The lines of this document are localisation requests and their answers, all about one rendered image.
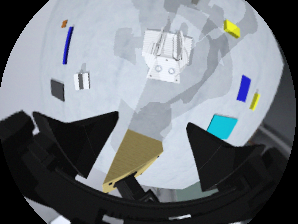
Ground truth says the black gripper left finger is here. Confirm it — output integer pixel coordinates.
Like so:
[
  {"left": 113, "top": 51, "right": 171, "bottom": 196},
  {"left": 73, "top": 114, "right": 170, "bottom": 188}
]
[{"left": 32, "top": 111, "right": 120, "bottom": 179}]

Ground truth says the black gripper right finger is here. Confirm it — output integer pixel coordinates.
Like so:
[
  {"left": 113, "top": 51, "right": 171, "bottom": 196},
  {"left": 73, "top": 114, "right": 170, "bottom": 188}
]
[{"left": 186, "top": 123, "right": 266, "bottom": 192}]

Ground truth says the dark blue flat bar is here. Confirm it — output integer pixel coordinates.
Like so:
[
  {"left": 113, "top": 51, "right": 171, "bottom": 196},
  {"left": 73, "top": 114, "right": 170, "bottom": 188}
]
[{"left": 63, "top": 27, "right": 73, "bottom": 65}]

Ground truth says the teal flat plate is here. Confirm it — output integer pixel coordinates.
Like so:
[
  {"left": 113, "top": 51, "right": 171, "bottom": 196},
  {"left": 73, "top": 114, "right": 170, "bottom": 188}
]
[{"left": 206, "top": 115, "right": 238, "bottom": 140}]

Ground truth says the blue flat square mat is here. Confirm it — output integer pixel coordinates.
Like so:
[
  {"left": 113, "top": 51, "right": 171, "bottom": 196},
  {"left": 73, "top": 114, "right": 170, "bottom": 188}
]
[{"left": 237, "top": 73, "right": 251, "bottom": 101}]

